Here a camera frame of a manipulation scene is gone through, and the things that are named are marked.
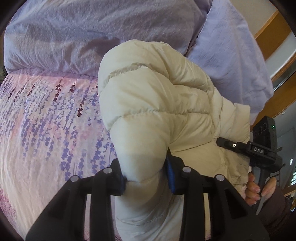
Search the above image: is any cream puffer down jacket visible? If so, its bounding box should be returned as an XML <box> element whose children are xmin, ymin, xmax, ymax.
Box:
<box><xmin>98</xmin><ymin>40</ymin><xmax>250</xmax><ymax>240</ymax></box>

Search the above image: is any person's right hand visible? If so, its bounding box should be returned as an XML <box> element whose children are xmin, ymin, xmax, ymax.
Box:
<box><xmin>245</xmin><ymin>172</ymin><xmax>277</xmax><ymax>206</ymax></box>

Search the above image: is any floral pink purple bedsheet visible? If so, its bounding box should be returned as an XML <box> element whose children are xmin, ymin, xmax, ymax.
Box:
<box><xmin>1</xmin><ymin>69</ymin><xmax>116</xmax><ymax>237</ymax></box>

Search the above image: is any lavender pillow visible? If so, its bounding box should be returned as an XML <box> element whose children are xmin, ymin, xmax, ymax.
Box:
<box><xmin>4</xmin><ymin>1</ymin><xmax>212</xmax><ymax>76</ymax></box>
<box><xmin>187</xmin><ymin>1</ymin><xmax>273</xmax><ymax>124</ymax></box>

